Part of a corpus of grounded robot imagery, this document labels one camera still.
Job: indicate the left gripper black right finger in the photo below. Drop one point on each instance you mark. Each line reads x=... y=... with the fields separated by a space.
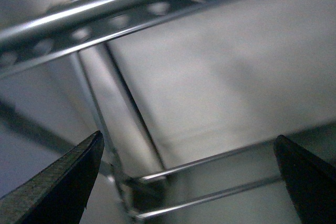
x=310 y=181

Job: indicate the metal clothes rack frame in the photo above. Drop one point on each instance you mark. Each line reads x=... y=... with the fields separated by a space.
x=189 y=95

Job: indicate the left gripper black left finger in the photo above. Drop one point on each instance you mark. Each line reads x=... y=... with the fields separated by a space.
x=60 y=192

